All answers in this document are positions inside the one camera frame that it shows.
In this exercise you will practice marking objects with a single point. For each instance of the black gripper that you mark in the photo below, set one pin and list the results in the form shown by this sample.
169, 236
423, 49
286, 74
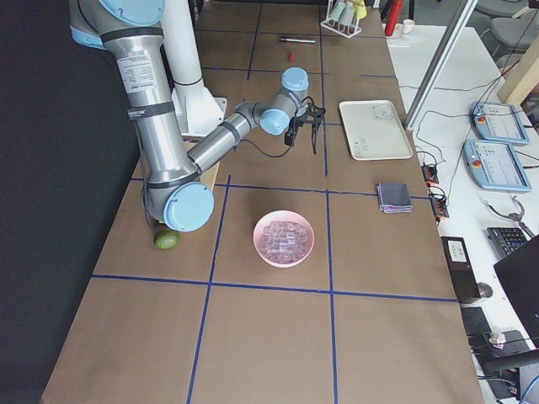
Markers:
313, 119

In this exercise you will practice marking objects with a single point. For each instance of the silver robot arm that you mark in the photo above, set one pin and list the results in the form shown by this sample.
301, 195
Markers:
172, 191

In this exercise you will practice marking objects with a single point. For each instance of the pile of clear ice cubes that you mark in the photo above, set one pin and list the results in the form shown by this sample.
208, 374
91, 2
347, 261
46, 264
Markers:
284, 241

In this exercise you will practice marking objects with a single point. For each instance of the cream bear tray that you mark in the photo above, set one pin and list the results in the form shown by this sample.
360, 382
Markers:
373, 131

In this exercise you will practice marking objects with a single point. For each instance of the metal muddler stick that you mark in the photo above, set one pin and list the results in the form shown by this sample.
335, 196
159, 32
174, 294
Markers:
297, 40

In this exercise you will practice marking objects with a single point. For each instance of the wooden cutting board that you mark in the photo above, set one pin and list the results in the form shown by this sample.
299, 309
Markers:
208, 177

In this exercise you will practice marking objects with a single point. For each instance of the folded grey cloth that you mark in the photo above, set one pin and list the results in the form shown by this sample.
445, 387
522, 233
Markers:
394, 198

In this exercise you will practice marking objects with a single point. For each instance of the pink bowl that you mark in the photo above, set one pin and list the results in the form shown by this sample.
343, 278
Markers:
282, 215

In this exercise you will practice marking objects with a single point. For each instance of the red bottle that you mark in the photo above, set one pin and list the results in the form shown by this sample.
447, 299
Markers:
394, 14

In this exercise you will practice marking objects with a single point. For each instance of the green avocado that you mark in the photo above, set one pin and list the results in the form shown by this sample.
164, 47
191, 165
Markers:
166, 239

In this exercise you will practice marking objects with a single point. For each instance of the near blue teach pendant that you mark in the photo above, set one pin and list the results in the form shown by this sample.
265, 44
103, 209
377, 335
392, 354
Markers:
495, 166

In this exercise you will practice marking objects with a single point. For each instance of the blue teach pendant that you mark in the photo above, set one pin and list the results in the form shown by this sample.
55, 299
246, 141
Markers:
495, 166
499, 122

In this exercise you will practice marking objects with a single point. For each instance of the far blue teach pendant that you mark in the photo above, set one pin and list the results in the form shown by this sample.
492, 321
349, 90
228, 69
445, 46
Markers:
499, 122

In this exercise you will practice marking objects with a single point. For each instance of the black box with label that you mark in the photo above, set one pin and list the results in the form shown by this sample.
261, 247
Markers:
460, 269

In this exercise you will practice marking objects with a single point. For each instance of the black keyboard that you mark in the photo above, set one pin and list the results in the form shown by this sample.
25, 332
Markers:
506, 239

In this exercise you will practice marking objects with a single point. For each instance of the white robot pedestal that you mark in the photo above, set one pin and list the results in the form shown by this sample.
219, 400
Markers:
198, 112

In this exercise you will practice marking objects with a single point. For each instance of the aluminium frame post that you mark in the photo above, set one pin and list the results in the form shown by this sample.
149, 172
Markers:
444, 49

